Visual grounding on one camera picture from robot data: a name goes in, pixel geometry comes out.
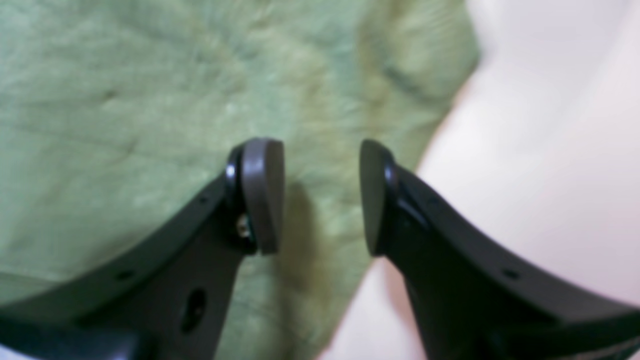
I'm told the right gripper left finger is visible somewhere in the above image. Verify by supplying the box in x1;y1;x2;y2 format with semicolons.
1;137;286;360

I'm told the green t-shirt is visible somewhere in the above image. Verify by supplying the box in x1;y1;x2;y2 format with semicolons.
0;0;480;360

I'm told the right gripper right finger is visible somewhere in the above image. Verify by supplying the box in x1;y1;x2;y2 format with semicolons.
359;139;640;360

